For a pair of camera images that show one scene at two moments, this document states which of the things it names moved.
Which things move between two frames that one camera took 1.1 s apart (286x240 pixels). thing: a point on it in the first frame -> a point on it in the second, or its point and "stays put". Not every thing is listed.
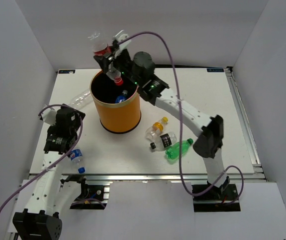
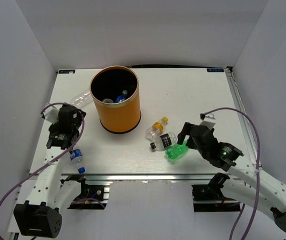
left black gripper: [77, 114] stays put
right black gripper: [103, 61] -> [184, 131]
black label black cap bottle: [164, 141] stays put
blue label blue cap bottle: [76, 156] stays put
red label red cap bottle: [100, 47] -> [108, 100]
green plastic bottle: [173, 151] stays put
